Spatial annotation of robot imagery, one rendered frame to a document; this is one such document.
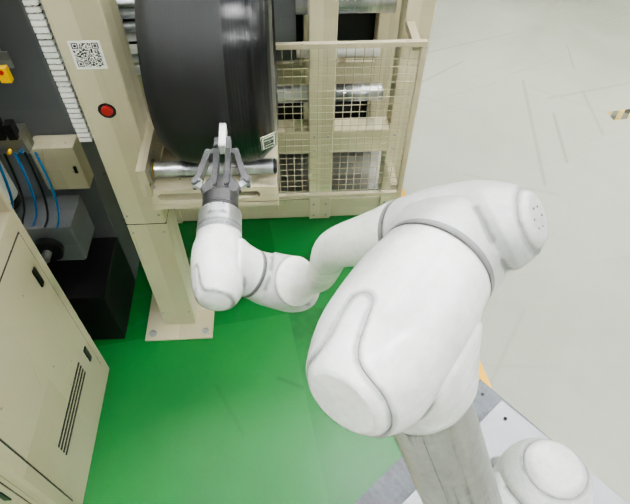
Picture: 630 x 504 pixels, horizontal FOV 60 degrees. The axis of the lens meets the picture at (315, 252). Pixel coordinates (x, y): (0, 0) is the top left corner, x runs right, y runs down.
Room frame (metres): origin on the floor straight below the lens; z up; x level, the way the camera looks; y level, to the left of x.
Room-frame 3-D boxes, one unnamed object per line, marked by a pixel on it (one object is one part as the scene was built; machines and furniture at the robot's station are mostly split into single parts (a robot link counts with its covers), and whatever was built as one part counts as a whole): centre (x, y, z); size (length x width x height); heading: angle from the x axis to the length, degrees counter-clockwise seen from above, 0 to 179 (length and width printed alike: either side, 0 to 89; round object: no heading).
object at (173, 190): (1.15, 0.29, 0.83); 0.36 x 0.09 x 0.06; 94
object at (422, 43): (1.63, 0.09, 0.65); 0.90 x 0.02 x 0.70; 94
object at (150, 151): (1.28, 0.48, 0.90); 0.40 x 0.03 x 0.10; 4
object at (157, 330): (1.25, 0.55, 0.01); 0.27 x 0.27 x 0.02; 4
